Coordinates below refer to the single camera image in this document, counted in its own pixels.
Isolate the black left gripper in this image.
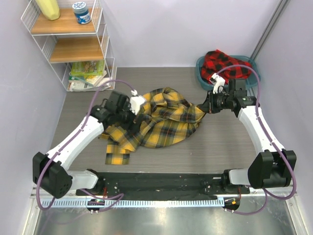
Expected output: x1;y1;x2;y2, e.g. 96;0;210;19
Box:
116;102;145;135

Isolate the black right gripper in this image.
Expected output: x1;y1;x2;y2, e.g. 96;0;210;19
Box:
199;89;233;114

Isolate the yellow plaid long sleeve shirt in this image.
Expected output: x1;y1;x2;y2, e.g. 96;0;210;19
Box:
100;87;205;165

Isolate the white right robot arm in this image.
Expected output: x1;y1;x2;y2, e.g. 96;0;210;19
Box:
200;75;296;199

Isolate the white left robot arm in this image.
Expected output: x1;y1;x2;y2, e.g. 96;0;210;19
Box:
32;90;146;199

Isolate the red plaid long sleeve shirt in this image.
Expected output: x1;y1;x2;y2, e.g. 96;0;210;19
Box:
200;49;252;84

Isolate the stack of books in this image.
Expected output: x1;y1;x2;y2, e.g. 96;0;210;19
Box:
68;71;112;92

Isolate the teal plastic basket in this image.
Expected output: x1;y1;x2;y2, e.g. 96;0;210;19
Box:
195;55;261;91

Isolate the green picture book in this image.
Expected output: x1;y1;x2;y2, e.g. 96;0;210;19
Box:
70;60;105;76

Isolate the blue lidded jar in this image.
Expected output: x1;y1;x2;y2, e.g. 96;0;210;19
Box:
72;1;91;24

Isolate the yellow plastic bottle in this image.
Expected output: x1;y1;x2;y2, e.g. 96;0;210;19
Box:
35;0;61;21

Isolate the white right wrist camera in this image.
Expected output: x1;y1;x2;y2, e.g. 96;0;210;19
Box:
209;73;225;94

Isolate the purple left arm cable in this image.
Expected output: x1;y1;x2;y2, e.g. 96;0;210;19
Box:
35;79;135;212

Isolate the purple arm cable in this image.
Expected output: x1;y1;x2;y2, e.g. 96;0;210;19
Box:
215;64;298;215
35;79;135;212

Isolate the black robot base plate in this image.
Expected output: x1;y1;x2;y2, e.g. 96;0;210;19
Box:
88;172;250;201

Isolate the white wire shelf rack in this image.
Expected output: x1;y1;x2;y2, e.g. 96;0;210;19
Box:
21;0;117;92

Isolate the white slotted cable duct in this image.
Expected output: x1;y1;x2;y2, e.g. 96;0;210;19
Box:
51;197;224;209

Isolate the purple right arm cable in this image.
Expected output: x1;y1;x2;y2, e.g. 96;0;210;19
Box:
215;64;298;215

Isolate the aluminium frame rail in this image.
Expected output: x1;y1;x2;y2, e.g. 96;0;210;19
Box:
251;0;290;60

